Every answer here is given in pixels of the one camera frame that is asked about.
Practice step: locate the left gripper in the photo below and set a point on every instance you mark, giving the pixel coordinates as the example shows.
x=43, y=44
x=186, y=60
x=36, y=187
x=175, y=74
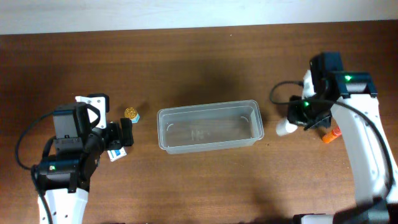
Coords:
x=115, y=135

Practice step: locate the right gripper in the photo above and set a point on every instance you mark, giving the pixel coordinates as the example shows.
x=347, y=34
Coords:
x=298, y=115

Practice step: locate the small jar gold lid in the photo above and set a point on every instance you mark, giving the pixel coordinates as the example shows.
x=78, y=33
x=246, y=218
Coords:
x=132, y=114

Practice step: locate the orange tube white cap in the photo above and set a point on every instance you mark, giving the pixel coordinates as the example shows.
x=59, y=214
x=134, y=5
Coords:
x=332, y=135

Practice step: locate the white spray bottle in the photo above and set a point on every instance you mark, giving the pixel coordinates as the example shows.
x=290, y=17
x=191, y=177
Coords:
x=285, y=127

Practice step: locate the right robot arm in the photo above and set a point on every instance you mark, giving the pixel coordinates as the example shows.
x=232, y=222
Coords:
x=350, y=98

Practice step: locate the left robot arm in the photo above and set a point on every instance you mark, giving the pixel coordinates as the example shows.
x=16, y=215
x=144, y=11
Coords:
x=62, y=178

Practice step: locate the clear plastic container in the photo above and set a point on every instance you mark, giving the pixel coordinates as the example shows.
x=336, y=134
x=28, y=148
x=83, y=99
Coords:
x=209, y=127

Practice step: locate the white Panadol box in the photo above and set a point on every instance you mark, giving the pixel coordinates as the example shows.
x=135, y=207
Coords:
x=116, y=154

